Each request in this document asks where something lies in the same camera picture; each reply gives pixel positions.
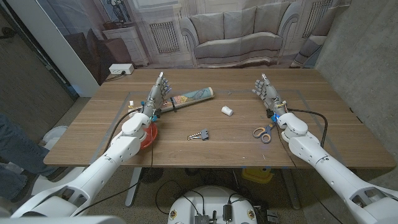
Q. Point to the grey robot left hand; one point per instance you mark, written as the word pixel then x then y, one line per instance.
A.
pixel 155 96

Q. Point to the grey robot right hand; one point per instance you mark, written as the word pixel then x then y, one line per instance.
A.
pixel 272 96

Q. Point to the black band around map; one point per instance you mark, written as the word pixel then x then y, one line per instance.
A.
pixel 173 104

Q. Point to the paper map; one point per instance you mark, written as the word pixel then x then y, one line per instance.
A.
pixel 192 95

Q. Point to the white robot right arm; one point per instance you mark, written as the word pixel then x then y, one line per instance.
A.
pixel 329 174

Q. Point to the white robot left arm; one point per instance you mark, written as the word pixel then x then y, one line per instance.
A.
pixel 102 165

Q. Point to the red bowl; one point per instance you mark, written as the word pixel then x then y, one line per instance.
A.
pixel 150 137

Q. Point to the black binder clip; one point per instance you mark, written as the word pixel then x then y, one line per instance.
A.
pixel 204 134

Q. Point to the small white cylinder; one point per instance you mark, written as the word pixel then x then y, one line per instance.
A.
pixel 227 110

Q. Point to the printed living room backdrop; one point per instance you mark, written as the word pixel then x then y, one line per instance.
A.
pixel 236 31

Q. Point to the black round floor fan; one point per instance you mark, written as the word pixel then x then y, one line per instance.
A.
pixel 151 175

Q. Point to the yellow floor object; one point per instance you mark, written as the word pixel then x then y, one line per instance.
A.
pixel 258 175

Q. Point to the white table leg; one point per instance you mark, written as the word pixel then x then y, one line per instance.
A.
pixel 133 189
pixel 290 189

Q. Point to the white floor stand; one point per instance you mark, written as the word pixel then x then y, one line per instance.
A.
pixel 54 133

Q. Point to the white robot torso base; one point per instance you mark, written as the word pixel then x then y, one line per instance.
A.
pixel 211 199

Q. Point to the person leg in jeans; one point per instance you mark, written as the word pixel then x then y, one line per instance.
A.
pixel 18 149

